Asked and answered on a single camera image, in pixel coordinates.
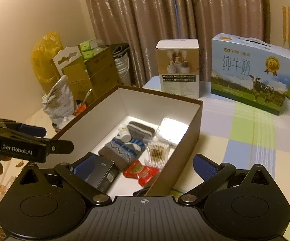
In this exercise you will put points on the white patterned bag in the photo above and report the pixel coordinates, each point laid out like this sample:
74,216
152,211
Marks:
58,100

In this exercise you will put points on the red snack packet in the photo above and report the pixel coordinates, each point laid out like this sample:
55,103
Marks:
140,172

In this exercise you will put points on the cotton swab pack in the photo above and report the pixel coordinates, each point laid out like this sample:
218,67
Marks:
157,153

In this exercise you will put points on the orange wall strips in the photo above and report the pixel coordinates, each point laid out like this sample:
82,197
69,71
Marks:
286,22

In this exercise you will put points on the yellow plastic bag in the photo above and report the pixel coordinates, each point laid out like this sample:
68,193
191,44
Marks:
44,57

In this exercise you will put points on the brown cardboard box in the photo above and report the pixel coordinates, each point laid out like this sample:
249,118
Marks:
101,67

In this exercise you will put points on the grey striped knit sleeve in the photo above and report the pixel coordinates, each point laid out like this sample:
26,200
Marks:
142,130

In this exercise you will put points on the white pill bottle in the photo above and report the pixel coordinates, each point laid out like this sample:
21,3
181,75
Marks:
124,132

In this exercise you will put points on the milk carton gift box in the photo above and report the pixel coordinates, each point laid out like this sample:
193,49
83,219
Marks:
247,75

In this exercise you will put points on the black rectangular box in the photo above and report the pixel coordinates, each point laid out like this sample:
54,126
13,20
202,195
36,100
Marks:
104,173

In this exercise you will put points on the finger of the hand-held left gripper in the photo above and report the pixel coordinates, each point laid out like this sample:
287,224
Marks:
32,130
59,146

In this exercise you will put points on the brown storage box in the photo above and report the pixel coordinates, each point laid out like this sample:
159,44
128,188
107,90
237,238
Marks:
190,120

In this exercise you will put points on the brown curtain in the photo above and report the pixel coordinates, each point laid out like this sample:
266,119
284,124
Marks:
160,17

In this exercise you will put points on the patterned knit sleeve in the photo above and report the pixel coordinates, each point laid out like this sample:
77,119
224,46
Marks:
121,152

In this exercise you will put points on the cardboard box with white hanger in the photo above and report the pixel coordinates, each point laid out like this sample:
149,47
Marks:
72,75

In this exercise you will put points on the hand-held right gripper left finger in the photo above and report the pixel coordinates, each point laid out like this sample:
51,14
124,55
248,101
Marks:
83,167

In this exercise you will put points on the dark plastic bag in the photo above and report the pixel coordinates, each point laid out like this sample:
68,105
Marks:
121,49

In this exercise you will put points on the beige product box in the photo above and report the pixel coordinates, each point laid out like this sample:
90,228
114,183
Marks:
177,67

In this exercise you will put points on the small green tissue pack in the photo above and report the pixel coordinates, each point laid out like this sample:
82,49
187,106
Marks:
89,54
87,45

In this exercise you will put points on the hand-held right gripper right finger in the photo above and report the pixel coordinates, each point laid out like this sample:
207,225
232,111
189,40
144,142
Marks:
205,167

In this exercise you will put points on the plaid tablecloth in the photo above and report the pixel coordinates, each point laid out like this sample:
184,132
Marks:
247,135

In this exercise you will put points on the white bucket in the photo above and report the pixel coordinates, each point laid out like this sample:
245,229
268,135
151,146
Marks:
121,67

